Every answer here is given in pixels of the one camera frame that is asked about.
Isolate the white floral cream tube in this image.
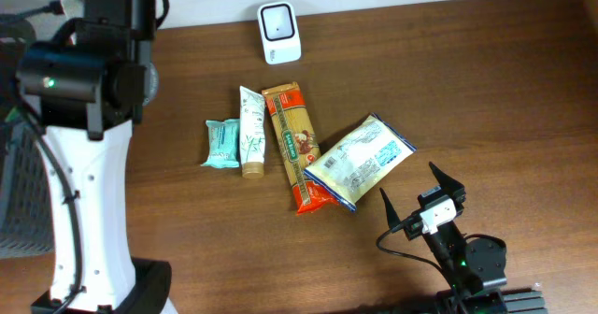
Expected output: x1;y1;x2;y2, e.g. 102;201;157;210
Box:
239;86;266;179

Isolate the white blue noodle bag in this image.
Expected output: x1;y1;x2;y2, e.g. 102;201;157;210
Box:
304;113;417;211

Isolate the black aluminium arm base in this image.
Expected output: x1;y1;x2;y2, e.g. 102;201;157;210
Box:
373;288;549;314

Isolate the white barcode scanner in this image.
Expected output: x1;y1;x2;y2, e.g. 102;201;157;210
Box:
257;2;302;65

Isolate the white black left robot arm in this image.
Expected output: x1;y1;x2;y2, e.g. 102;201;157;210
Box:
9;0;175;313

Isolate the black camera cable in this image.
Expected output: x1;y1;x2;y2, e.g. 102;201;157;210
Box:
376;213;462;314

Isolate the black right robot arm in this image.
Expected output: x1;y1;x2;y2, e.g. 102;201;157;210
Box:
376;164;506;313

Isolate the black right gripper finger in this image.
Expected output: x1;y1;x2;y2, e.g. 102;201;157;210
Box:
429;162;465;200
379;188;402;230

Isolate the teal wet wipes pack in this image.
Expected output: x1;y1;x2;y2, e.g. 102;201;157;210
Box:
202;119;240;169

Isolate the grey plastic mesh basket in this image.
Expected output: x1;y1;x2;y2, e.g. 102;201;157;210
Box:
1;121;54;259

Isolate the orange spaghetti packet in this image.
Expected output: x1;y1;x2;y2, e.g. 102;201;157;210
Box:
261;82;338;214

